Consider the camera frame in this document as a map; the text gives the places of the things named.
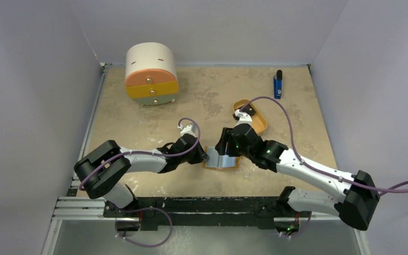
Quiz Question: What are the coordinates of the round mini drawer cabinet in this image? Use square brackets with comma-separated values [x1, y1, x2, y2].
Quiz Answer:
[124, 42, 179, 106]

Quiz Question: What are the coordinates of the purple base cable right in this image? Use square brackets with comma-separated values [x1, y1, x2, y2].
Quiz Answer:
[279, 211, 313, 240]

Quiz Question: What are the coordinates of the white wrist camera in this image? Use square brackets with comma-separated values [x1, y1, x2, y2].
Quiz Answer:
[233, 109, 252, 126]
[178, 123, 197, 138]

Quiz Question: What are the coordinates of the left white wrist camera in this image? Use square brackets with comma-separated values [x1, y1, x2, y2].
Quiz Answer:
[178, 123, 197, 138]

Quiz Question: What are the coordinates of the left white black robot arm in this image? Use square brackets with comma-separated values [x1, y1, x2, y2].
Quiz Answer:
[73, 134, 209, 217]

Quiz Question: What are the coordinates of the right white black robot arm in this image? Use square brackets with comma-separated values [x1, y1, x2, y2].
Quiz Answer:
[215, 124, 380, 231]

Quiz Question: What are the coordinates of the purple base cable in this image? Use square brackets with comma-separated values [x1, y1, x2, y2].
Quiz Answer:
[279, 211, 313, 240]
[114, 206, 173, 249]

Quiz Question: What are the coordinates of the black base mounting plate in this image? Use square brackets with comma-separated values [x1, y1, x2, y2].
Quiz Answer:
[104, 186, 311, 232]

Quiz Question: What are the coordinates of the tan oval tray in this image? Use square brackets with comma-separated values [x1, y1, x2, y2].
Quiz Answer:
[233, 99, 268, 135]

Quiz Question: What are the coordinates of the orange leather card holder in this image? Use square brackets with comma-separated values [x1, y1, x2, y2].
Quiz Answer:
[202, 147, 241, 170]

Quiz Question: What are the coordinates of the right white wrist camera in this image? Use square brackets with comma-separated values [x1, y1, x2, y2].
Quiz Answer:
[233, 109, 252, 126]

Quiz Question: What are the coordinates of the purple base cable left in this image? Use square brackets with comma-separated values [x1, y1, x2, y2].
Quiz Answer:
[114, 206, 173, 249]

